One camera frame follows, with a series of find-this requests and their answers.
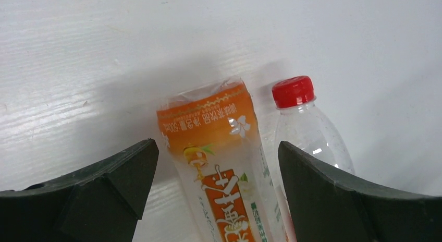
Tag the orange drink bottle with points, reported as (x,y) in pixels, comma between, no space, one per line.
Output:
(212,136)

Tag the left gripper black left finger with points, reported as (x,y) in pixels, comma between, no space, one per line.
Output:
(100,202)

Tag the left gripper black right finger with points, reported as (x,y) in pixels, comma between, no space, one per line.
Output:
(329,204)

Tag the red-blue label bottle red cap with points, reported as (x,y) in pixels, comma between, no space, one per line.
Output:
(304,125)

